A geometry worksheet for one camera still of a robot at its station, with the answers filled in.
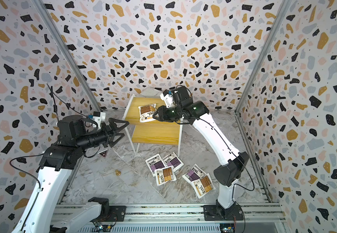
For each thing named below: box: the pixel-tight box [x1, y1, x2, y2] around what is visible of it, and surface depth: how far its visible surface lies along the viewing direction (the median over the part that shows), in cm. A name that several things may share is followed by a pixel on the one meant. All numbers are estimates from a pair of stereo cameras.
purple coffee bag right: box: [182, 163, 207, 184], surface depth 89 cm
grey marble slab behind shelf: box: [139, 86, 164, 98], surface depth 105 cm
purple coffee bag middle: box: [162, 151, 185, 173], surface depth 94 cm
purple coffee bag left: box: [145, 153, 167, 177], surface depth 93 cm
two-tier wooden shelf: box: [121, 93, 184, 158], surface depth 84 cm
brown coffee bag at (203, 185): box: [190, 172, 216, 200], surface depth 83 cm
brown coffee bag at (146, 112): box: [137, 103, 157, 123], surface depth 73 cm
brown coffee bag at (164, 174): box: [154, 166, 177, 186], surface depth 87 cm
